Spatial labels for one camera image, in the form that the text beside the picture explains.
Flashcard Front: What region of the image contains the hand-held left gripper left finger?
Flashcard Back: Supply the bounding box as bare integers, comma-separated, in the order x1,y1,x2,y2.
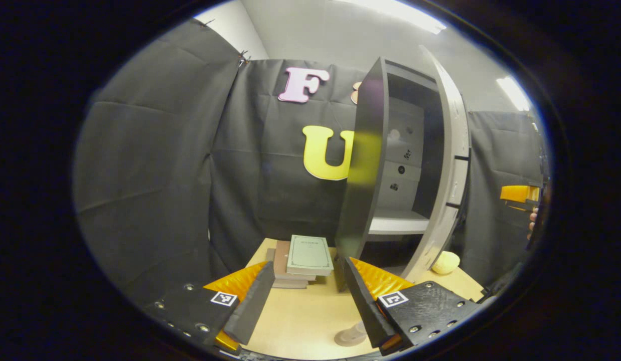
142,261,277,357

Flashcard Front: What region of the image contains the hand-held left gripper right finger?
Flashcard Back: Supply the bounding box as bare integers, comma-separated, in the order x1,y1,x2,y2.
343,257,484,356

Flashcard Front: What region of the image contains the brown round coaster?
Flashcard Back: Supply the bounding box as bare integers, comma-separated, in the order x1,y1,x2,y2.
334,328,367,347

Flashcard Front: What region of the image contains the dark grey cabinet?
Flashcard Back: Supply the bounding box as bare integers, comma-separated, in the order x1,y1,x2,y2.
335,56,444,292

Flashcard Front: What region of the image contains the white cabinet shelf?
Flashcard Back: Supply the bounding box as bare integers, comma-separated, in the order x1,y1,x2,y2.
368,210,430,235

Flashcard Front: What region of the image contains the brown book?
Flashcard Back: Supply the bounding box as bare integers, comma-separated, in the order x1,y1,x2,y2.
273,241,317,281

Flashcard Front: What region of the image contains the green book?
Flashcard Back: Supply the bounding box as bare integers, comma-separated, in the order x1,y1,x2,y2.
286,235,335,276

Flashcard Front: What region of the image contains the yellow plush toy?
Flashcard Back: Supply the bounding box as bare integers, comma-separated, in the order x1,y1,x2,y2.
431,251,461,275

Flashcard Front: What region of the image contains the black backdrop cloth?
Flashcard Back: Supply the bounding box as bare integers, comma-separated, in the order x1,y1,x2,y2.
72,18,547,306

